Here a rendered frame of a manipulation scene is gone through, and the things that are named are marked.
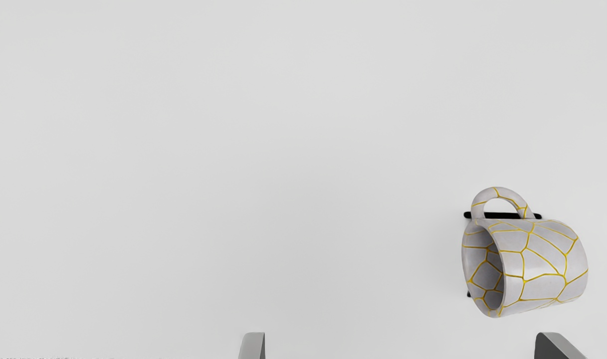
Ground grey mug with yellow cracks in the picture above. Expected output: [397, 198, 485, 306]
[461, 186, 589, 319]

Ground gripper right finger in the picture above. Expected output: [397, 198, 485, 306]
[535, 332, 588, 359]

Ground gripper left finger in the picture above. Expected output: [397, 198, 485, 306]
[238, 332, 265, 359]

